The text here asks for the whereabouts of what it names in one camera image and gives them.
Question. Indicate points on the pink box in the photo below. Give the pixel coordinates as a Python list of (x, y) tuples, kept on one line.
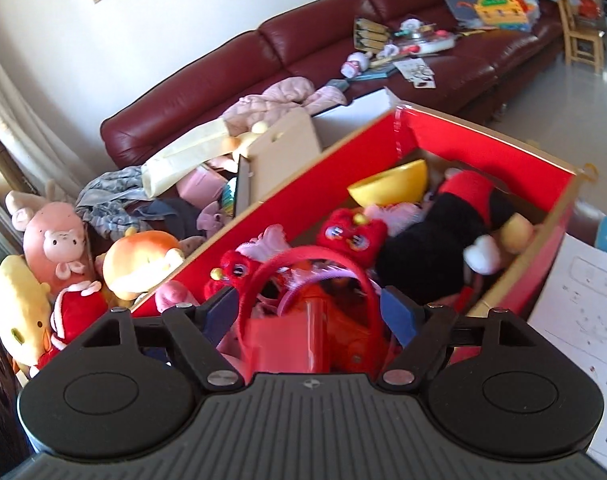
[(201, 185)]

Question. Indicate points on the red box with gold print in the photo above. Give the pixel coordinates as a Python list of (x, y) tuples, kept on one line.
[(483, 155)]

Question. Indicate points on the dark cloth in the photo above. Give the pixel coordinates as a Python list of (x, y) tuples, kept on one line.
[(168, 215)]

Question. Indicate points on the grey cloth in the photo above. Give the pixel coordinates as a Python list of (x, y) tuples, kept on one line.
[(108, 190)]

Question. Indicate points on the red lion plush headband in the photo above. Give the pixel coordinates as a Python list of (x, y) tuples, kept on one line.
[(348, 232)]

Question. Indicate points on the brown cardboard box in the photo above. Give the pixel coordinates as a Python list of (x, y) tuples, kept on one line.
[(283, 145)]

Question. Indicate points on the small pink plush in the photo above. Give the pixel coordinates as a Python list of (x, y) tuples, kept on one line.
[(176, 295)]

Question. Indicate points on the red dressed plush doll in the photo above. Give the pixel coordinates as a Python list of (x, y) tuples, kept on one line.
[(78, 310)]

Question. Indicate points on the yellow plush toy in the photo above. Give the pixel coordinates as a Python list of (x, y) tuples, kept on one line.
[(18, 310)]

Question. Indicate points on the orange plush toy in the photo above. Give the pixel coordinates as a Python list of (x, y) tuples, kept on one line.
[(138, 260)]

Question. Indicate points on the white curtain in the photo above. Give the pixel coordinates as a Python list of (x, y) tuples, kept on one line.
[(18, 110)]

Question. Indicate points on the yellow striped book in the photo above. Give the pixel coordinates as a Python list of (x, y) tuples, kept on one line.
[(371, 35)]

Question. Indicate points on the large white printed paper sheet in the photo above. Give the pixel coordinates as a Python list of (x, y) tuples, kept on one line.
[(573, 310)]

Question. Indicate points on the pink fluffy toy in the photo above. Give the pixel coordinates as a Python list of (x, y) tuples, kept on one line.
[(396, 215)]

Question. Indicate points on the small pink white toy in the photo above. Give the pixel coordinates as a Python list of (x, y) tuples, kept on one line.
[(356, 65)]

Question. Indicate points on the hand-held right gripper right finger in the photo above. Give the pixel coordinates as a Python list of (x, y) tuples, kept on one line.
[(398, 315)]

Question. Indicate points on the small yellow plush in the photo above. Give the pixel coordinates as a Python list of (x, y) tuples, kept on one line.
[(246, 137)]

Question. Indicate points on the printed picture sheet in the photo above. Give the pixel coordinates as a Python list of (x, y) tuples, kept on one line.
[(416, 72)]

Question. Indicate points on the pink padded jacket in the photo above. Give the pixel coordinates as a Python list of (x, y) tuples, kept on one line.
[(283, 95)]

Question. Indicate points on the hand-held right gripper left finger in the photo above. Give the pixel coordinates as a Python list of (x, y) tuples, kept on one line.
[(218, 315)]

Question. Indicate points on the blue book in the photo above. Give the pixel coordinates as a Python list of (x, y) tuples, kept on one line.
[(458, 7)]

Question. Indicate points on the dark red leather sofa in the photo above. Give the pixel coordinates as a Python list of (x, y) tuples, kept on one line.
[(308, 40)]

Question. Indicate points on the yellow plastic half-sphere bowl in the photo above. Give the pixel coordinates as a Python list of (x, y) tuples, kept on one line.
[(388, 182)]

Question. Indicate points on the black red plush mouse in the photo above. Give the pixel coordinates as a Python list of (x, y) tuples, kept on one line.
[(433, 250)]

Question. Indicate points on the wooden chair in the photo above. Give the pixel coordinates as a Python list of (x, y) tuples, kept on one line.
[(586, 37)]

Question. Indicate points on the yellow green plastic toy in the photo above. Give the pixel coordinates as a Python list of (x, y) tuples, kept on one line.
[(503, 10)]

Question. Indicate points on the pink pig plush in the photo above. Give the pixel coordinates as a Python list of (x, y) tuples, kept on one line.
[(53, 240)]

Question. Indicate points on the cream cloth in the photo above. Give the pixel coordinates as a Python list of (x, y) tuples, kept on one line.
[(183, 155)]

